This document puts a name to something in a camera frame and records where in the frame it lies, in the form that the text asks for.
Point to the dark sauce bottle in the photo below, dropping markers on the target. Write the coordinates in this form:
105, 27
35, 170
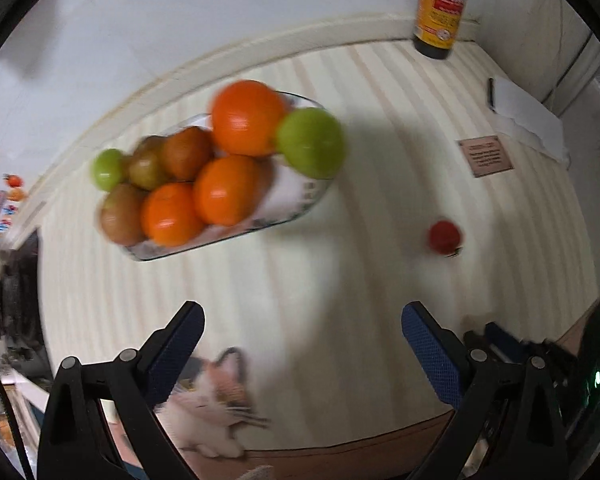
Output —
442, 5

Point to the white paper sheet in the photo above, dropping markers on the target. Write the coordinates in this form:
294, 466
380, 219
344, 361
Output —
525, 115

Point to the large orange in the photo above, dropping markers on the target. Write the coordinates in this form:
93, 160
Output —
247, 117

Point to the reddish brown fruit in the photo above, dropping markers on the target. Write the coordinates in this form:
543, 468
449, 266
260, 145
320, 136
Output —
186, 152

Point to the cluttered side shelf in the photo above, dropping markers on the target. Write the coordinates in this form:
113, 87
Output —
5, 425

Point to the red cherry tomato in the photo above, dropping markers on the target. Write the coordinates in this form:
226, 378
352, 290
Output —
445, 236

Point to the oval patterned plate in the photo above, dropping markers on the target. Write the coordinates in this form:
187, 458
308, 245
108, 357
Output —
290, 200

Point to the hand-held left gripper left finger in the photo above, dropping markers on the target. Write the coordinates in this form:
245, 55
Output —
175, 350

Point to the black pen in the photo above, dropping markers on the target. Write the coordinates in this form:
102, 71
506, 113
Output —
491, 94

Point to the small orange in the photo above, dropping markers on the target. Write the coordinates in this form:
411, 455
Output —
171, 214
227, 189

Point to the green apple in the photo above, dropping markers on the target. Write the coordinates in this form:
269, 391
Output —
109, 169
311, 142

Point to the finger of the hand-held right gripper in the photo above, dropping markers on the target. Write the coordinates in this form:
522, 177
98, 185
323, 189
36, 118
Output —
502, 338
474, 339

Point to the black gas stove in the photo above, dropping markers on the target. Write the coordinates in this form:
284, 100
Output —
15, 310

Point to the yellow brown pear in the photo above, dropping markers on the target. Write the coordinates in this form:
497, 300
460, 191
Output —
147, 166

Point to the brown square card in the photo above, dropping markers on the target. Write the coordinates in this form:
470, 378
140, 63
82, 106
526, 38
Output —
485, 156

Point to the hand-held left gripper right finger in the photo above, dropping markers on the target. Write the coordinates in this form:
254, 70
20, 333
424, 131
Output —
430, 350

